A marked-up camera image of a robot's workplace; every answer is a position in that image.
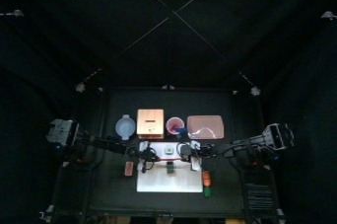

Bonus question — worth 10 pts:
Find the white cutting board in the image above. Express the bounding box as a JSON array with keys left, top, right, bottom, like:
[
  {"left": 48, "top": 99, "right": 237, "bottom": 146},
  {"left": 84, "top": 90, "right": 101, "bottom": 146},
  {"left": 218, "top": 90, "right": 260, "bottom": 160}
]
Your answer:
[{"left": 136, "top": 141, "right": 204, "bottom": 193}]

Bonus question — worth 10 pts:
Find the pink plastic cup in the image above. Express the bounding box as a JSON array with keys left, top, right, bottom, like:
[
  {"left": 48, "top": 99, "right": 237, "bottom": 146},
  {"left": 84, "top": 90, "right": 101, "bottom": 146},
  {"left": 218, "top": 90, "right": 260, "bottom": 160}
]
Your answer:
[{"left": 165, "top": 116, "right": 185, "bottom": 134}]

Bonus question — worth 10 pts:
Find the blue toy utensil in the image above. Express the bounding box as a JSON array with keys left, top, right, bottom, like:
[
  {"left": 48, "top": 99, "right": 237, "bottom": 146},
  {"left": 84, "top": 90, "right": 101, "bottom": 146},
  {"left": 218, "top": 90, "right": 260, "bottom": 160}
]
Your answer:
[{"left": 172, "top": 126, "right": 189, "bottom": 139}]

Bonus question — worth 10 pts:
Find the orange green toy carrot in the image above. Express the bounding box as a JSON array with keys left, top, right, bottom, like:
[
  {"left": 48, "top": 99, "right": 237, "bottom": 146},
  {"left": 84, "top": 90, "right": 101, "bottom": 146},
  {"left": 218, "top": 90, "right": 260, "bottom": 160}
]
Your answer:
[{"left": 201, "top": 170, "right": 213, "bottom": 198}]

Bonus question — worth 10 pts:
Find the black panel with white text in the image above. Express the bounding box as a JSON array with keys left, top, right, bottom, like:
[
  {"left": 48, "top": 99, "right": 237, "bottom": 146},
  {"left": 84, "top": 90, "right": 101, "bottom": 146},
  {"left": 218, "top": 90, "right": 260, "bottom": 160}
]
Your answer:
[{"left": 244, "top": 172, "right": 278, "bottom": 217}]

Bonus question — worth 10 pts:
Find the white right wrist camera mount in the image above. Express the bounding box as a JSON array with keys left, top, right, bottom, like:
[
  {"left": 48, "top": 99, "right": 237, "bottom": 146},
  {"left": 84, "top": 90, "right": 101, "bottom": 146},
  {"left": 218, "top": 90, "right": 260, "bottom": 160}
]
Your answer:
[{"left": 188, "top": 140, "right": 202, "bottom": 173}]

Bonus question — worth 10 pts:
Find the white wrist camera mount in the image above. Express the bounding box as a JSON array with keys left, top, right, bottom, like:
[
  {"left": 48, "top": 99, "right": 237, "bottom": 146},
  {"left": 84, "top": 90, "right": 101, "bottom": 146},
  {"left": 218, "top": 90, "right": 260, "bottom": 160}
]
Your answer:
[
  {"left": 137, "top": 141, "right": 152, "bottom": 174},
  {"left": 188, "top": 140, "right": 202, "bottom": 173}
]

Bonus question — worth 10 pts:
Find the brown rectangular toy block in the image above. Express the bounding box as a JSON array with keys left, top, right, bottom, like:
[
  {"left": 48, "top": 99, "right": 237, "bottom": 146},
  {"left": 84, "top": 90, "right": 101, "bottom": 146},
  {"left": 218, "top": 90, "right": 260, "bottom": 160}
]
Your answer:
[{"left": 124, "top": 161, "right": 134, "bottom": 178}]

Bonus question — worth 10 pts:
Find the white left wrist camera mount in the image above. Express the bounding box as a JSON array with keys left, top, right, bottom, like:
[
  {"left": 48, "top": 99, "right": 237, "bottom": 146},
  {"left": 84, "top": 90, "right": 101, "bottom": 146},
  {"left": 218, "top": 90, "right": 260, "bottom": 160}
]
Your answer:
[{"left": 137, "top": 141, "right": 152, "bottom": 174}]

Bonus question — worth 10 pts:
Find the pale blue plastic bowl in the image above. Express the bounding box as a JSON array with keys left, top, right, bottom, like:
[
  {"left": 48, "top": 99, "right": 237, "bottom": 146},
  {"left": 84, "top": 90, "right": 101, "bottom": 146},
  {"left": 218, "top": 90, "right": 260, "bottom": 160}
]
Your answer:
[{"left": 115, "top": 113, "right": 137, "bottom": 141}]

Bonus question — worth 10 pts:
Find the orange wooden box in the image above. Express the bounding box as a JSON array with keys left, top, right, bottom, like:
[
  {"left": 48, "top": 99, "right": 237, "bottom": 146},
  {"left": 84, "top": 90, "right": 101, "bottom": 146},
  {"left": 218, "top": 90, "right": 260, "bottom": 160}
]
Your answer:
[{"left": 136, "top": 109, "right": 166, "bottom": 140}]

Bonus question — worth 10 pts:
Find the pink square plastic tray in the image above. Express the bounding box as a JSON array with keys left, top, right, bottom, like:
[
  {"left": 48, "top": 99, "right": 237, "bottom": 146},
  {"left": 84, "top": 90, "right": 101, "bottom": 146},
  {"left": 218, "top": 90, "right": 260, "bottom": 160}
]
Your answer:
[{"left": 185, "top": 114, "right": 225, "bottom": 140}]

